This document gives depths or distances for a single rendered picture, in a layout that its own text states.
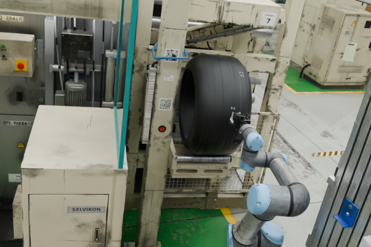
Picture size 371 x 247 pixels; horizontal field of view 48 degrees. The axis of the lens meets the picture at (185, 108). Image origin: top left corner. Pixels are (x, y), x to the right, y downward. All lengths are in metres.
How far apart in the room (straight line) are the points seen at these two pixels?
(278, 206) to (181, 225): 1.85
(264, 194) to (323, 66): 5.40
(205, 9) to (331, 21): 4.51
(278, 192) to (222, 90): 0.79
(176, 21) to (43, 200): 1.10
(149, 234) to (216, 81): 1.18
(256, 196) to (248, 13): 1.29
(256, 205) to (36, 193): 0.84
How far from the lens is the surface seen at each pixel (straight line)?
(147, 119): 2.40
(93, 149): 1.78
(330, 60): 6.80
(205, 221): 3.47
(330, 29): 6.84
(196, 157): 2.48
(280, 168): 1.89
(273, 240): 2.01
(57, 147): 1.79
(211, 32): 2.68
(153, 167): 2.56
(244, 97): 2.26
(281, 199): 1.62
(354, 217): 1.78
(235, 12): 2.54
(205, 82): 2.23
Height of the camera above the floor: 2.20
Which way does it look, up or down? 25 degrees down
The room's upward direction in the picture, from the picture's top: 9 degrees clockwise
